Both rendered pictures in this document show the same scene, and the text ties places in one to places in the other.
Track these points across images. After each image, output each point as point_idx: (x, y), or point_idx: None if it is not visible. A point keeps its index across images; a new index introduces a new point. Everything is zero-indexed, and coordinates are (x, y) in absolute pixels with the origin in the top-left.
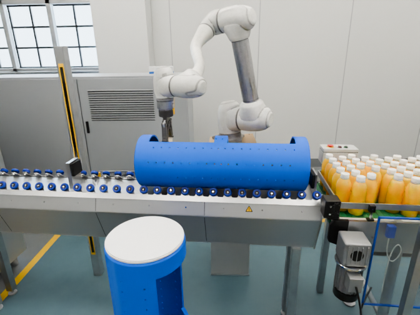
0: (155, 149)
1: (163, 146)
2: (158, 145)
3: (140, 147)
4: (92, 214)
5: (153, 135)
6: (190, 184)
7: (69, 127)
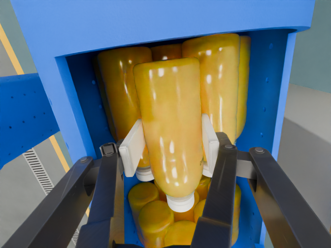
0: (54, 116)
1: (72, 156)
2: (65, 131)
3: (16, 14)
4: None
5: (194, 35)
6: None
7: None
